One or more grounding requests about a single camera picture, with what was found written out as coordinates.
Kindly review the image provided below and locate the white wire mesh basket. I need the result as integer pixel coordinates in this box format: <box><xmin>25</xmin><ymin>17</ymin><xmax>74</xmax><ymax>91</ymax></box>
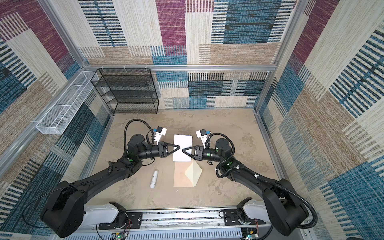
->
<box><xmin>36</xmin><ymin>71</ymin><xmax>95</xmax><ymax>135</ymax></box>

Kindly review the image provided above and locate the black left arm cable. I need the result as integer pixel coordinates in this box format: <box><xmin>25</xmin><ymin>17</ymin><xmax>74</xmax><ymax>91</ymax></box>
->
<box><xmin>122</xmin><ymin>118</ymin><xmax>156</xmax><ymax>160</ymax></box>

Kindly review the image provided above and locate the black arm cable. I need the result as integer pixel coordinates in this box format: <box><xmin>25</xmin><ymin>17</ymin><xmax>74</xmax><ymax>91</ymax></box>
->
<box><xmin>122</xmin><ymin>118</ymin><xmax>156</xmax><ymax>160</ymax></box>
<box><xmin>206</xmin><ymin>132</ymin><xmax>319</xmax><ymax>229</ymax></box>

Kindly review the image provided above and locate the pink envelope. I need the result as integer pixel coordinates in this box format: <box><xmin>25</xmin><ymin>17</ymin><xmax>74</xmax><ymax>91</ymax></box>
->
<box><xmin>174</xmin><ymin>161</ymin><xmax>202</xmax><ymax>188</ymax></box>

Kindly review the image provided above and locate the blue floral letter paper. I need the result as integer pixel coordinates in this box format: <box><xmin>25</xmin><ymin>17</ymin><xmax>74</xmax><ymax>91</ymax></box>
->
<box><xmin>173</xmin><ymin>135</ymin><xmax>193</xmax><ymax>162</ymax></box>

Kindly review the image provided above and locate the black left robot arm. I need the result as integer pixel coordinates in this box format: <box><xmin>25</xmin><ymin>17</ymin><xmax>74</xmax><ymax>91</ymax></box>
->
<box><xmin>40</xmin><ymin>134</ymin><xmax>180</xmax><ymax>238</ymax></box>

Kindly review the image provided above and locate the white glue stick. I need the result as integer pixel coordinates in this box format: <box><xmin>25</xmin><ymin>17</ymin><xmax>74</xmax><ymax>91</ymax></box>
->
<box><xmin>150</xmin><ymin>170</ymin><xmax>159</xmax><ymax>189</ymax></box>

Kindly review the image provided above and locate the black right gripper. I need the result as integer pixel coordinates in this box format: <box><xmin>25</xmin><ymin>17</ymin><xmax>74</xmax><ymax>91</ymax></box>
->
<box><xmin>182</xmin><ymin>145</ymin><xmax>223</xmax><ymax>163</ymax></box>

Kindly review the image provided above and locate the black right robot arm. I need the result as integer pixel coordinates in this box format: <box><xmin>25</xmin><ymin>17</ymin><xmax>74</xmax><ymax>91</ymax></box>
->
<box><xmin>182</xmin><ymin>138</ymin><xmax>318</xmax><ymax>236</ymax></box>

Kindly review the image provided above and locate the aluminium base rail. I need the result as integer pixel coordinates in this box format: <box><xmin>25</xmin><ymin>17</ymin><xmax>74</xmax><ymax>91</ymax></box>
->
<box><xmin>67</xmin><ymin>202</ymin><xmax>316</xmax><ymax>240</ymax></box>

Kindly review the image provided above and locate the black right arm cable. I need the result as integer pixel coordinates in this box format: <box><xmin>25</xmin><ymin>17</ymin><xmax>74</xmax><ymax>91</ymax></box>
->
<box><xmin>206</xmin><ymin>132</ymin><xmax>319</xmax><ymax>229</ymax></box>

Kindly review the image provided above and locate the black wire shelf rack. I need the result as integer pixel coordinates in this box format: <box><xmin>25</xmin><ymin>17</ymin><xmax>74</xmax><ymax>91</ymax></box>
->
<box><xmin>91</xmin><ymin>68</ymin><xmax>159</xmax><ymax>114</ymax></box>

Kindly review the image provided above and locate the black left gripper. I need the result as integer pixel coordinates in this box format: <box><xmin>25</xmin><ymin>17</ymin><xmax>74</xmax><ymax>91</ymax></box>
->
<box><xmin>137</xmin><ymin>143</ymin><xmax>179</xmax><ymax>162</ymax></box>

